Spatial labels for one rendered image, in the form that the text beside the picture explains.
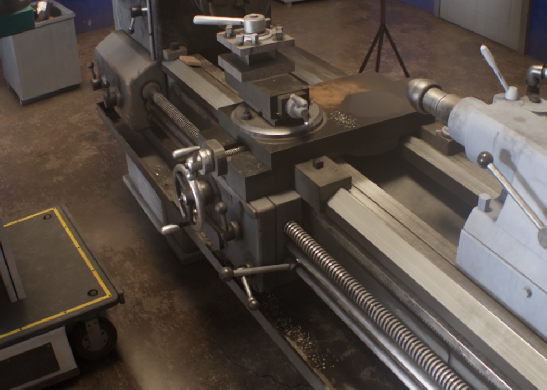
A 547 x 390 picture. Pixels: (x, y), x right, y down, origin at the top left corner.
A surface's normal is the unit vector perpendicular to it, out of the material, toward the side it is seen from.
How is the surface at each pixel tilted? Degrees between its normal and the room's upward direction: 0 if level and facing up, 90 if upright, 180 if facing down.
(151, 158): 0
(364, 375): 0
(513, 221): 66
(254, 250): 90
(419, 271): 36
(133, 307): 0
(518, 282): 90
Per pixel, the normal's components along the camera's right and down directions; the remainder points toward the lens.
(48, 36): 0.57, 0.42
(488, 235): -0.78, -0.16
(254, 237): -0.87, 0.28
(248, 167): -0.03, -0.85
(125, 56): -0.49, -0.57
